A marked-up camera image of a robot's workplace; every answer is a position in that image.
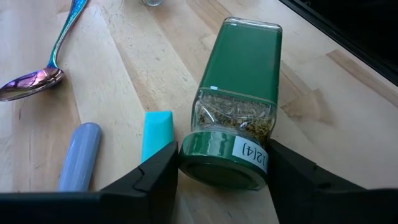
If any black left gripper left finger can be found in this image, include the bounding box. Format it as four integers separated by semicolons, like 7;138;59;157
0;141;180;224

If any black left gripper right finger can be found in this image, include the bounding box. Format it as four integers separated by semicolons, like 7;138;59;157
267;138;398;224

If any spoon with teal handle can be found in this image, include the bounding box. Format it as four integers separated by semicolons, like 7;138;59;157
141;110;174;164

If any spoon with lilac handle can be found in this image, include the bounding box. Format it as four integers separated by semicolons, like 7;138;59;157
57;122;103;192

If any green-lidded herb spice jar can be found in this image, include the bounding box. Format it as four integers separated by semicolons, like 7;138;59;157
178;17;283;191

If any iridescent rainbow spoon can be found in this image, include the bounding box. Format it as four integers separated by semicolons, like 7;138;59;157
0;0;90;103

